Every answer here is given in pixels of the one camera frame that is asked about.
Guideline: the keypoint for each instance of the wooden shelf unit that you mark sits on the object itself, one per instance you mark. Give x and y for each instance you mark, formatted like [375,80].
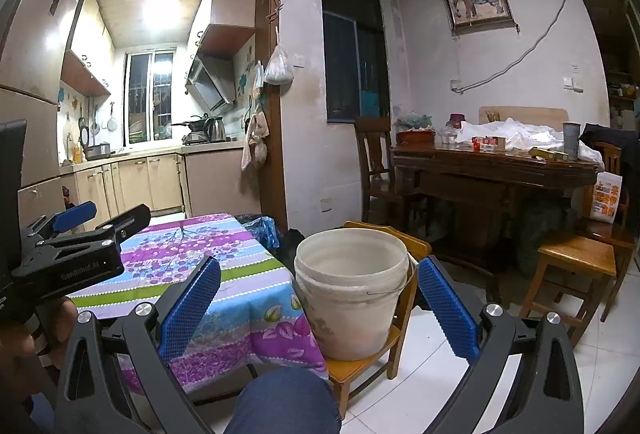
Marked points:
[620,79]

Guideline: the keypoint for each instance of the blue plastic bag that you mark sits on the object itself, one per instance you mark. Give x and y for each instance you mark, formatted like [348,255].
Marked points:
[265,230]

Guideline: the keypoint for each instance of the small hanging bag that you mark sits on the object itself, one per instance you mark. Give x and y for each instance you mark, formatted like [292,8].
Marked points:
[258,75]

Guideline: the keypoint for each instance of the person's left hand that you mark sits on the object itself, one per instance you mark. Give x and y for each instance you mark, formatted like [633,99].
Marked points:
[60,321]

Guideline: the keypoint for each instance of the white light switch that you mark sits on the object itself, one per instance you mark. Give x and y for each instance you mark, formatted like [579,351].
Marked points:
[572,83]

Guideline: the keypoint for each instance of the black wok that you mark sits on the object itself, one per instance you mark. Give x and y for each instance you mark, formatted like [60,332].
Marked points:
[195,124]

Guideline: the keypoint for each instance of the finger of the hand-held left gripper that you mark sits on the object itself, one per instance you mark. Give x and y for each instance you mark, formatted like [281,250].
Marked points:
[130,219]
[75,215]

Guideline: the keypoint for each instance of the white plastic bags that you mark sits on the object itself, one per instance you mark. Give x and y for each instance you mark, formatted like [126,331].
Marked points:
[525,134]

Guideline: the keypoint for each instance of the framed wall picture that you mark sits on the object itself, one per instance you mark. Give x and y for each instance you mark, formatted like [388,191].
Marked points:
[477,2]

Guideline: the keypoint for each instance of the person's leg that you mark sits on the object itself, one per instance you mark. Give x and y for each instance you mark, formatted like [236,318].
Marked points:
[280,404]

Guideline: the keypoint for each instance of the striped floral tablecloth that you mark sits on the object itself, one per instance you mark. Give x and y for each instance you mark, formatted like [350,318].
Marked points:
[240,294]

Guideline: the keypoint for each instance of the beige base cabinets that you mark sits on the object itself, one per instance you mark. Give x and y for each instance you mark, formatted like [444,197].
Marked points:
[150,184]

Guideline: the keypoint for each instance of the black jacket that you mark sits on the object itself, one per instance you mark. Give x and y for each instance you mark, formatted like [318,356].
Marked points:
[615,137]

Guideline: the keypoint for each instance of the yellow oil bottle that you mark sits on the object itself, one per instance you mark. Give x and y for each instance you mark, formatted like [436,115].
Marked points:
[76,152]

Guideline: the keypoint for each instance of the light wooden chair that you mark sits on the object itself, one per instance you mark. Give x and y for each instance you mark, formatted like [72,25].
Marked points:
[360,369]

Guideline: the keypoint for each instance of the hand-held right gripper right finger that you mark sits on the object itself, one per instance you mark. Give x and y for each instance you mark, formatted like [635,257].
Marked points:
[447,309]

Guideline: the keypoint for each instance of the beige wall cabinet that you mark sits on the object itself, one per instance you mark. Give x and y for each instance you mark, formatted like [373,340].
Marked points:
[85,44]
[225,14]

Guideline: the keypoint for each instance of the hanging strainer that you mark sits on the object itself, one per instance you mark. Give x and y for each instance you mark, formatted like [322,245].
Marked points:
[112,123]

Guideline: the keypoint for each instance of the kitchen window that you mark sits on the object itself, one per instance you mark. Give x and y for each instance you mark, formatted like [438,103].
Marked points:
[150,94]

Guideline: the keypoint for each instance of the brown wooden stool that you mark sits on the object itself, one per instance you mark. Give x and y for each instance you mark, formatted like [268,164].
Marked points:
[575,259]

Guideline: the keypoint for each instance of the dark wooden chair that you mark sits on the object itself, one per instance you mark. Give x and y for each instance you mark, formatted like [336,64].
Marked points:
[372,149]

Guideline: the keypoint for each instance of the orange and white paper bag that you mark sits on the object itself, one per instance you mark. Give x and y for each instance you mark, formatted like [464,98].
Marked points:
[605,196]

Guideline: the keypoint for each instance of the red jar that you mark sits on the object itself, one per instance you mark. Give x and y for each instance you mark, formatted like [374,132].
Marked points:
[456,120]

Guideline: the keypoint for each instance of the white hanging plastic bag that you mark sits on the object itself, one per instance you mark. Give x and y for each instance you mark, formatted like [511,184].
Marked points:
[278,69]

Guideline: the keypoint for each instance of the grey cup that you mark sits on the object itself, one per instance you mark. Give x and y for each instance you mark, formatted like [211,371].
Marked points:
[570,139]

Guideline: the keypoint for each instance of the ceiling light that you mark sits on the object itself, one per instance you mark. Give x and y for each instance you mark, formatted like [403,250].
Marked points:
[162,14]

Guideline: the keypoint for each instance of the gas stove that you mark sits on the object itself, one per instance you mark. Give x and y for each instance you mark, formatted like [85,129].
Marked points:
[195,140]

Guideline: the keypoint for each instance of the small white bottles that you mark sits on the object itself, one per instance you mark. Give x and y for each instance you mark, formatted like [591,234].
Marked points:
[447,137]

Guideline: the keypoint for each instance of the white wall socket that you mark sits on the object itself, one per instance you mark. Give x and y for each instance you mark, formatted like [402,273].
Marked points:
[326,203]

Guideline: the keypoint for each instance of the yellow box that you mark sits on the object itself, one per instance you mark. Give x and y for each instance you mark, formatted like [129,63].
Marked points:
[547,154]

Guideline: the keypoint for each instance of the steel kettle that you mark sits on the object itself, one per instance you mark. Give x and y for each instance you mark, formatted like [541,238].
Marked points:
[215,130]

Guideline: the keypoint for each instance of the steel pot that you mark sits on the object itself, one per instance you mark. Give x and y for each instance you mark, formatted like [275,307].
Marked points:
[97,151]

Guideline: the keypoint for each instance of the red boxes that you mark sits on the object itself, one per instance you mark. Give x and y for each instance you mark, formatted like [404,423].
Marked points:
[482,143]

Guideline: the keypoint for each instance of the hanging ladle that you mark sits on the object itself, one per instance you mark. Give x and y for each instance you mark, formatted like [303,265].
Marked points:
[94,124]

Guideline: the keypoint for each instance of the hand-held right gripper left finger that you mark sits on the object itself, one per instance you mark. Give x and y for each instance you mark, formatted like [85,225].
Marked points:
[192,309]

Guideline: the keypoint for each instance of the white plastic bucket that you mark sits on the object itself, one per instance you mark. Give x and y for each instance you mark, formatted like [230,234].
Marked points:
[350,309]

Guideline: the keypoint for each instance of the flower wall sticker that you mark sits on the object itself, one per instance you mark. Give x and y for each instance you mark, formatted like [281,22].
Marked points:
[243,77]

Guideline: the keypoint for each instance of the steel range hood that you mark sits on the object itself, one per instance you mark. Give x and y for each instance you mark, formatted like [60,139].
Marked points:
[210,84]

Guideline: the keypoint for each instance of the brown wooden chair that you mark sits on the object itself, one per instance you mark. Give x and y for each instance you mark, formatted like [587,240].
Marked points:
[607,234]

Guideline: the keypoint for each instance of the dark room window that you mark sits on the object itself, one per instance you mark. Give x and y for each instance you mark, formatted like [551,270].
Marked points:
[350,64]

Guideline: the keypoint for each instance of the dark wooden table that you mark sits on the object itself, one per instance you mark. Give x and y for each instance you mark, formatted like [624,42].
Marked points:
[475,174]

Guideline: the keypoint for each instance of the small dark hanging object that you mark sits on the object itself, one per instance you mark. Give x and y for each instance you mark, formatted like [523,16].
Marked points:
[66,199]

